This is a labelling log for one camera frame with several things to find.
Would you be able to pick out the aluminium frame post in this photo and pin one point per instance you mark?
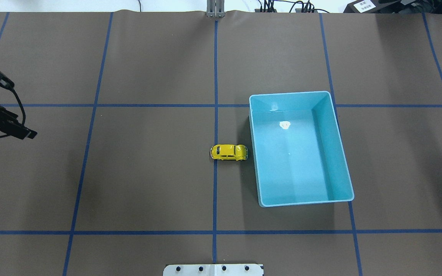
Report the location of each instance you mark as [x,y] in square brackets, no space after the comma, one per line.
[215,8]

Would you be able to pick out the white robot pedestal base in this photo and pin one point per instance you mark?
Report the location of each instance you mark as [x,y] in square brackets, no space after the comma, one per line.
[214,270]

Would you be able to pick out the yellow beetle toy car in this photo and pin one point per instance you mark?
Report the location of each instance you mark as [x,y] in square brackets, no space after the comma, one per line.
[229,152]

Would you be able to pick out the turquoise plastic bin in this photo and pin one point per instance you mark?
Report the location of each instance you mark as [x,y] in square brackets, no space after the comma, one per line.
[297,150]

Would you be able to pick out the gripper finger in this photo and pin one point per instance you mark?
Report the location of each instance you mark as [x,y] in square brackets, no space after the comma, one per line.
[12,127]

